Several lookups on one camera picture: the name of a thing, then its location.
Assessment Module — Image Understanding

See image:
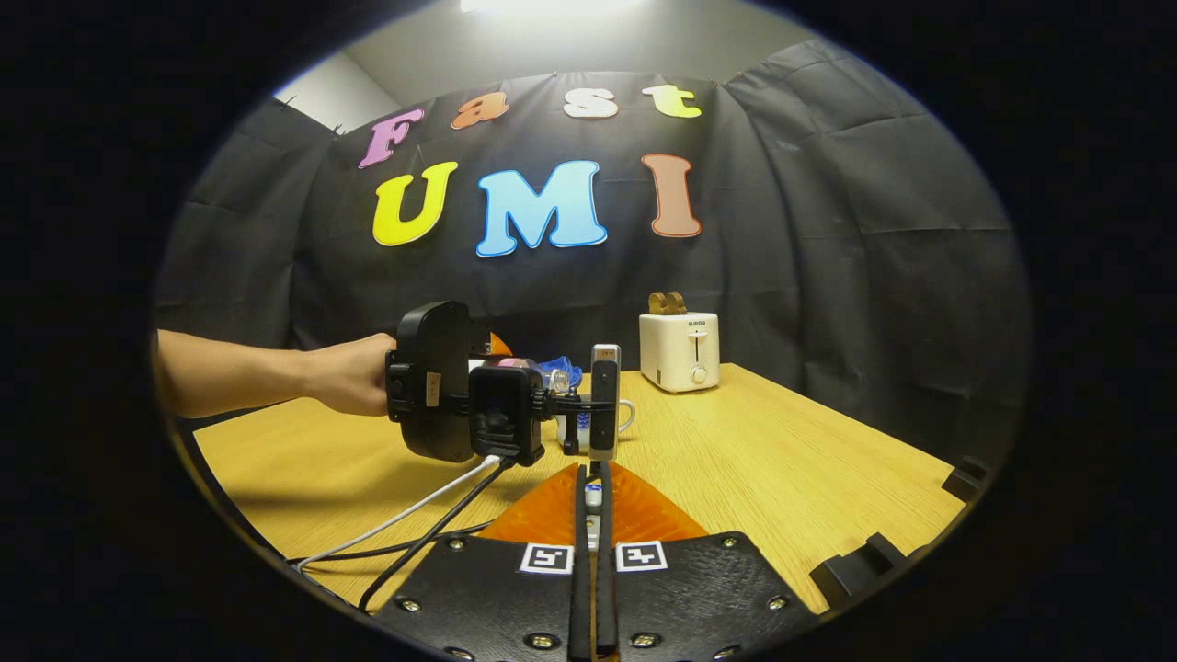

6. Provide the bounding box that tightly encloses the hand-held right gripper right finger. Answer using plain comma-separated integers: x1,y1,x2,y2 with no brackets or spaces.
596,460,819,662

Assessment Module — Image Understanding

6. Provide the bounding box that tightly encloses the black plastic block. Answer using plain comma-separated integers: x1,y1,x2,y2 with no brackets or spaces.
943,457,990,503
809,531,908,608

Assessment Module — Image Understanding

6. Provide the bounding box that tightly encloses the white left gripper cable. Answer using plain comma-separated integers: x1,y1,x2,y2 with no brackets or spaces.
297,455,503,566

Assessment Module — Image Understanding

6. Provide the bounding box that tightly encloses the black backdrop cloth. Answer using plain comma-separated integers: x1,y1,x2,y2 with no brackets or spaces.
152,37,1031,470

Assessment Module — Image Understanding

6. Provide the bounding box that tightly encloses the white blue teacup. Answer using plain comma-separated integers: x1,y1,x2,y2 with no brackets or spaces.
554,397,637,453

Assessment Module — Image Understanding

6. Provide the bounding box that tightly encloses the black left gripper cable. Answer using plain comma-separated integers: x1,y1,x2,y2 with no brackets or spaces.
357,460,517,613
285,521,495,565

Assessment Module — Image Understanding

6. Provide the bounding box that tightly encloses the ceiling light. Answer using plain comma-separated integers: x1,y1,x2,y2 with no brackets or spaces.
460,0,645,15

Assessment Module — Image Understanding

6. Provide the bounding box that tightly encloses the white toaster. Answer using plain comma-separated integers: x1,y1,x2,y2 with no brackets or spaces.
639,312,721,394

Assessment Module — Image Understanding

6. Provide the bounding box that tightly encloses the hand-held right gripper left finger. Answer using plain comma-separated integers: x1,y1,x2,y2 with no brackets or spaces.
372,462,590,662

